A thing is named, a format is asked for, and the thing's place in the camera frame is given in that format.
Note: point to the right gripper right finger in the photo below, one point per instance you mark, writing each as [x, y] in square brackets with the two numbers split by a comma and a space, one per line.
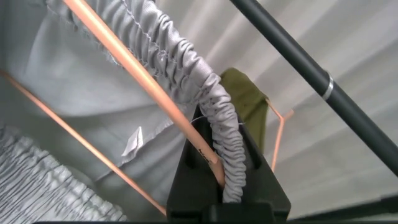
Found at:
[264, 186]

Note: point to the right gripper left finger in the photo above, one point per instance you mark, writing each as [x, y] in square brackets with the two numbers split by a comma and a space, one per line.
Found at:
[189, 186]

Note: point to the pink clothes hanger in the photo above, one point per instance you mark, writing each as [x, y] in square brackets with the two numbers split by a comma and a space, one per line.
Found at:
[140, 74]
[279, 137]

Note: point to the green long-sleeved shirt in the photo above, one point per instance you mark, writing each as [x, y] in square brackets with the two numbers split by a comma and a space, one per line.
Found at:
[248, 99]

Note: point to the pale grey shorts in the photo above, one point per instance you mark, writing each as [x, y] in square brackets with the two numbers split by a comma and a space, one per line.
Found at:
[77, 77]

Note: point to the black clothes rack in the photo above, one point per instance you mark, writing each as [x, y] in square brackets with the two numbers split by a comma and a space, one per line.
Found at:
[295, 53]

